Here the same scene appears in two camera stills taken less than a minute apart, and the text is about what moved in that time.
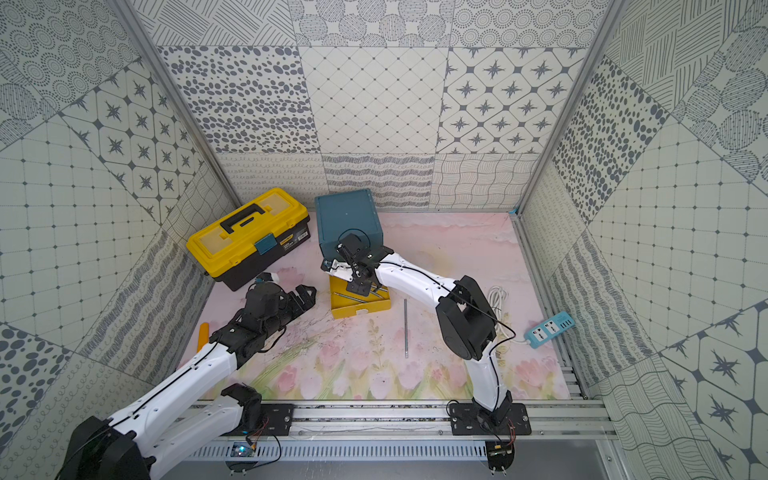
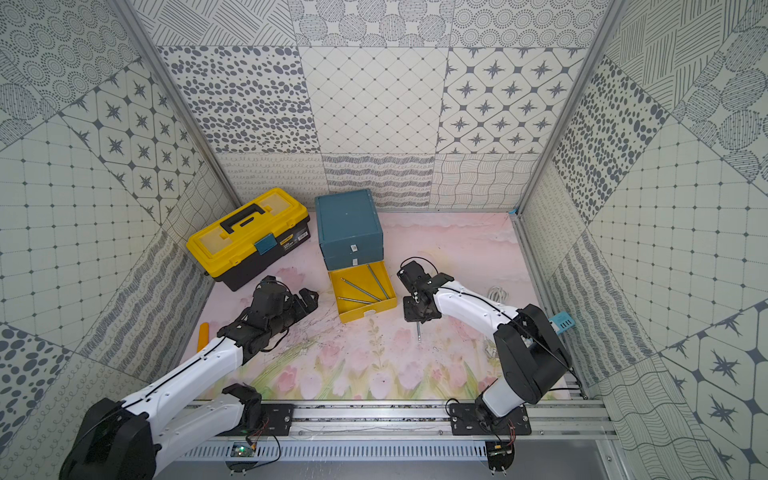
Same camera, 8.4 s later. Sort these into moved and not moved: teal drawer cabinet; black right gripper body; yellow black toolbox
Moved: black right gripper body
Not moved: yellow black toolbox; teal drawer cabinet
